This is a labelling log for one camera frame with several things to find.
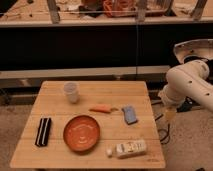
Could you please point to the yellowish translucent gripper finger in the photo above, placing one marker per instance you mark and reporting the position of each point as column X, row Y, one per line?
column 169, row 113

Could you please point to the orange ceramic bowl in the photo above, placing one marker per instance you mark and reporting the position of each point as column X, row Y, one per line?
column 81, row 133

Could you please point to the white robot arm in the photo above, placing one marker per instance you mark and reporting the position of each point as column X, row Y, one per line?
column 186, row 80

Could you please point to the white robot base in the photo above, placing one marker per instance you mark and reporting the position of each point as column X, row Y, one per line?
column 201, row 48

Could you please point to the blue sponge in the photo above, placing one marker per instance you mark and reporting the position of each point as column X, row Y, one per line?
column 129, row 115

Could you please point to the white plastic bottle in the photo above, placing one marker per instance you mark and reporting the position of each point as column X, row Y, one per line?
column 128, row 149

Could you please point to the wooden table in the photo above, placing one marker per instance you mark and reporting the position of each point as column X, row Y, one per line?
column 59, row 134

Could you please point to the orange carrot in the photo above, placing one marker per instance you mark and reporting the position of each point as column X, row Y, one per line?
column 103, row 108

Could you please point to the translucent plastic cup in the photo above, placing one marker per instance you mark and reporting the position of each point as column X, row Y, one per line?
column 70, row 90

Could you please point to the orange object on shelf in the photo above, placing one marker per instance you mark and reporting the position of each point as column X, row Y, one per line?
column 119, row 8

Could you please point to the black striped case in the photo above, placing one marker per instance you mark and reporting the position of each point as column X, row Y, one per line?
column 43, row 132

